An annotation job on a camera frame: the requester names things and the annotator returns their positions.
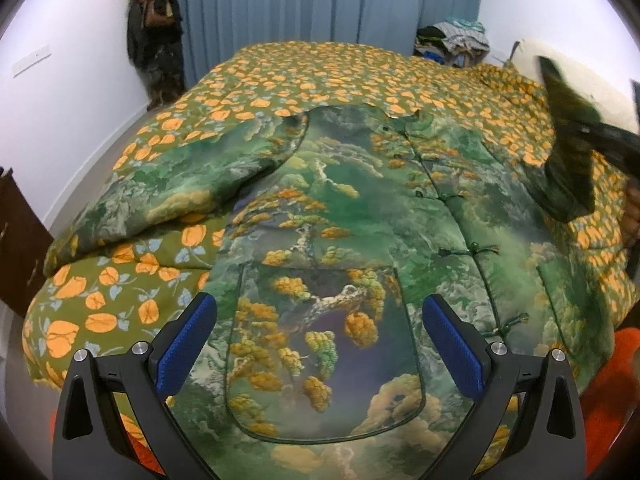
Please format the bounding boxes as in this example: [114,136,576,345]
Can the dark wooden cabinet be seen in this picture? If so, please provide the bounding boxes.
[0,166,55,318]

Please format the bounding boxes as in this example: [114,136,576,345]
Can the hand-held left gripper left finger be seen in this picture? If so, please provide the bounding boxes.
[51,291,221,480]

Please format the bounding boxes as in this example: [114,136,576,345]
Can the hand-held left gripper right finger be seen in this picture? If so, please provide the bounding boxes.
[421,294,587,480]

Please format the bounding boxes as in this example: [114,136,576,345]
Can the dark hanging clothes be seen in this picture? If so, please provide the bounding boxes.
[126,0,188,111]

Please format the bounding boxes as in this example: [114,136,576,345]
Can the person's right hand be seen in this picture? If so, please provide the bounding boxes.
[621,180,640,252]

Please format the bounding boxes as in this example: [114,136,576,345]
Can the olive bedspread with orange flowers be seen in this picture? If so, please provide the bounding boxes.
[22,41,640,480]

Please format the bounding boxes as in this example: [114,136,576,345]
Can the green landscape print jacket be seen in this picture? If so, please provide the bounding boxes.
[44,55,621,480]

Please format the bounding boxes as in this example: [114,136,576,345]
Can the white wall trunking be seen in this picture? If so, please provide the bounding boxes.
[11,46,52,77]

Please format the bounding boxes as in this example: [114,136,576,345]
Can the blue curtain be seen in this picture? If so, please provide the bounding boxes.
[178,0,486,92]

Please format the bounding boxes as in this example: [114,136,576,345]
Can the pile of clothes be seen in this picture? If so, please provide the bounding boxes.
[412,15,492,68]

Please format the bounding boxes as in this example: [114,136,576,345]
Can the orange cloth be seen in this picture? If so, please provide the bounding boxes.
[50,327,640,478]

